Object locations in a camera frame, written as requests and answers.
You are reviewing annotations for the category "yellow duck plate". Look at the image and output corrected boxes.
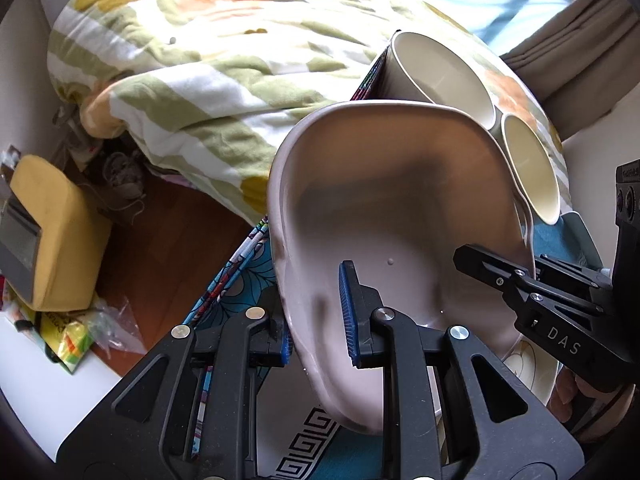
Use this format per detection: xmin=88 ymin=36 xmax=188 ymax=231
xmin=503 ymin=337 xmax=559 ymax=404

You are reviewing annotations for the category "pink heart-shaped bowl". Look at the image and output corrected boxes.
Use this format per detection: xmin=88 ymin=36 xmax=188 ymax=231
xmin=268 ymin=100 xmax=534 ymax=434

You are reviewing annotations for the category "cream bowl with dots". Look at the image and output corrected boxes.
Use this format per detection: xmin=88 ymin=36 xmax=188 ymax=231
xmin=490 ymin=110 xmax=561 ymax=226

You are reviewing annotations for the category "person's right hand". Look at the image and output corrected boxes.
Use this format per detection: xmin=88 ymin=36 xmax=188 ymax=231
xmin=547 ymin=367 xmax=636 ymax=440

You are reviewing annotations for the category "teal patterned tablecloth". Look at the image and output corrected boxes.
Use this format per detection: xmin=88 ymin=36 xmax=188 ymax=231
xmin=186 ymin=211 xmax=608 ymax=479

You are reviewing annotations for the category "yellow snack packet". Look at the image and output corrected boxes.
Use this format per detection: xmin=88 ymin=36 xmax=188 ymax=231
xmin=38 ymin=312 xmax=93 ymax=374

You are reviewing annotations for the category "yellow foam cushion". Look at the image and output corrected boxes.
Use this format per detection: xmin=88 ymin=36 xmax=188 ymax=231
xmin=10 ymin=155 xmax=112 ymax=312

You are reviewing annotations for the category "right brown curtain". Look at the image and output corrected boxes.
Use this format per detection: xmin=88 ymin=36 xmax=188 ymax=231
xmin=502 ymin=0 xmax=639 ymax=140

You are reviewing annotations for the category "floral striped duvet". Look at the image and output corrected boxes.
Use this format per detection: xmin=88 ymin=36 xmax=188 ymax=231
xmin=47 ymin=0 xmax=570 ymax=224

